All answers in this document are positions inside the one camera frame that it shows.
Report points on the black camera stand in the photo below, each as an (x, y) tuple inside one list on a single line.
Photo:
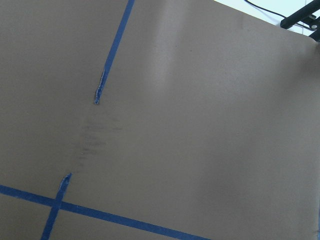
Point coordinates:
[(305, 15)]

